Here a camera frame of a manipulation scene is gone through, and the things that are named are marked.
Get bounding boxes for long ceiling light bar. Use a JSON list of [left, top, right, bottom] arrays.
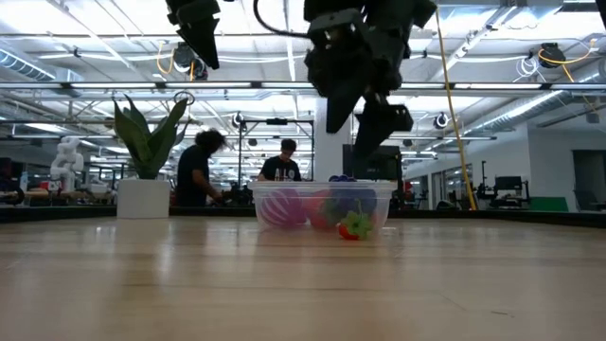
[[0, 80, 606, 92]]

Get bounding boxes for pink striped toy onion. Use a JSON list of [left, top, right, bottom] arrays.
[[258, 188, 308, 228]]

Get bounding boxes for person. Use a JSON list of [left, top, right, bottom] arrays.
[[175, 128, 229, 208], [257, 137, 303, 183]]

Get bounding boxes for cluttered workbench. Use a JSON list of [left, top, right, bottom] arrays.
[[0, 155, 117, 208]]

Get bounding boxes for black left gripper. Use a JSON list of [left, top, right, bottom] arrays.
[[165, 0, 222, 71]]

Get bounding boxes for green artificial plant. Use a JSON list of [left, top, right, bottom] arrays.
[[112, 94, 190, 181]]

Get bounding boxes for white building column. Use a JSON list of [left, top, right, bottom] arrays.
[[314, 97, 354, 184]]

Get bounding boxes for red toy strawberry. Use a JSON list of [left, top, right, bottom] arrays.
[[336, 210, 375, 242]]

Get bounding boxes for clear plastic tupperware container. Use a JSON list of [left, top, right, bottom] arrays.
[[248, 180, 398, 234]]

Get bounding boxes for yellow cable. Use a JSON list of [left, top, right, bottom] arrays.
[[434, 9, 478, 212]]

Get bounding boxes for red toy bell pepper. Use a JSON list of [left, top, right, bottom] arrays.
[[302, 188, 342, 231]]

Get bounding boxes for black aluminium table frame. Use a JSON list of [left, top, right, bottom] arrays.
[[0, 206, 606, 229]]

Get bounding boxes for black perforated equipment box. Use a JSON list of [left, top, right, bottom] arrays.
[[342, 144, 404, 182]]

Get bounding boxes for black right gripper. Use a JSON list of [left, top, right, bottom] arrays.
[[303, 0, 415, 160]]

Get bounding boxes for black monitor on stand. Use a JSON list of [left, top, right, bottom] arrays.
[[494, 175, 531, 209]]

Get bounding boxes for silver ventilation duct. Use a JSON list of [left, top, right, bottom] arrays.
[[466, 89, 577, 138], [0, 46, 58, 82]]

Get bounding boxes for black metal frame rig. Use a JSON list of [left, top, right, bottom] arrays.
[[238, 117, 315, 184]]

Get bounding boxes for green board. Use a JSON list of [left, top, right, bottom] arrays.
[[528, 196, 569, 213]]

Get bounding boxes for purple toy grapes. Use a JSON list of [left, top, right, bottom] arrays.
[[328, 173, 379, 224]]

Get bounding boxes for white plant pot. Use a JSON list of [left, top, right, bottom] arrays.
[[116, 178, 171, 220]]

